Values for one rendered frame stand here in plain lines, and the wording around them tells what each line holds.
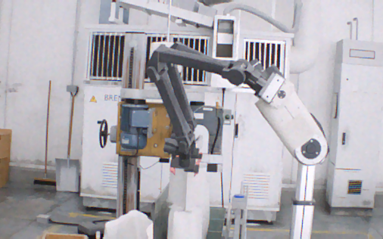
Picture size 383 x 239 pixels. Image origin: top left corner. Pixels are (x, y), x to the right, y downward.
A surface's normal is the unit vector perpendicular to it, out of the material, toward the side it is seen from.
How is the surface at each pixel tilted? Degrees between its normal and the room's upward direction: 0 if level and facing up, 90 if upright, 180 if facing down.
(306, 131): 115
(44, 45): 90
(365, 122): 90
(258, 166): 90
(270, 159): 88
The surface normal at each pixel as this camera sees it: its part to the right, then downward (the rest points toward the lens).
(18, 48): -0.07, 0.05
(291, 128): 0.27, 0.48
